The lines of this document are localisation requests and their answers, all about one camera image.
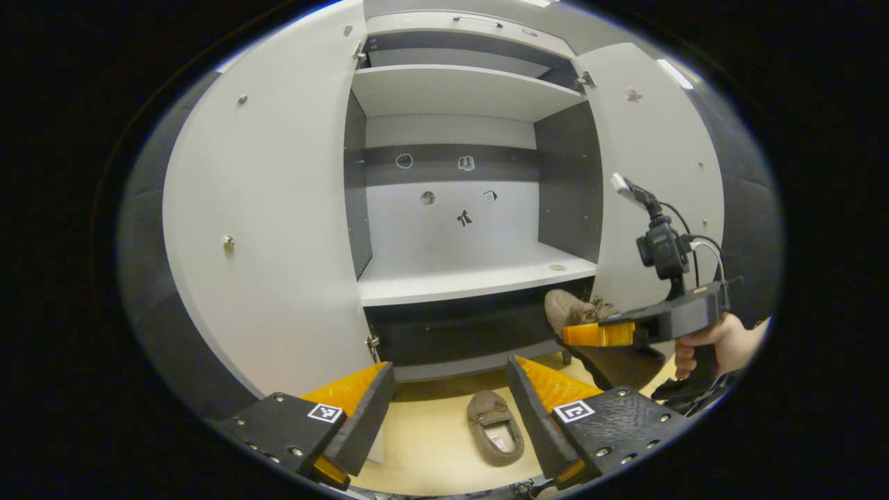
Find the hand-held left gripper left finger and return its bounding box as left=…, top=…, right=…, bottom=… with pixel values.
left=212, top=361, right=397, bottom=490

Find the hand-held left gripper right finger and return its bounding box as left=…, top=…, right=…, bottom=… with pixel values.
left=507, top=356, right=695, bottom=490

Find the brown fuzzy slipper shoe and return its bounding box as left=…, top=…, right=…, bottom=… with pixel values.
left=544, top=289, right=667, bottom=391
left=467, top=390, right=526, bottom=467

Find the grey shoe cabinet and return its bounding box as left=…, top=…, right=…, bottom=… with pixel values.
left=344, top=10, right=605, bottom=383

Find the grey cabinet drawer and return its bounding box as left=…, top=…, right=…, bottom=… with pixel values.
left=365, top=10, right=577, bottom=60

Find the black backdrop cloth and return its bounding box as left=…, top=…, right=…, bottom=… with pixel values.
left=688, top=83, right=786, bottom=327
left=117, top=69, right=259, bottom=419

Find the ceiling light panel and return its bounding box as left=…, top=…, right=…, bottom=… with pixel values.
left=656, top=58, right=696, bottom=90

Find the black cable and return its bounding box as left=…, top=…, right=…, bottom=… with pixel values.
left=660, top=201, right=699, bottom=288

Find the white cable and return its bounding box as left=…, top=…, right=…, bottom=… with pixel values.
left=690, top=240, right=726, bottom=283

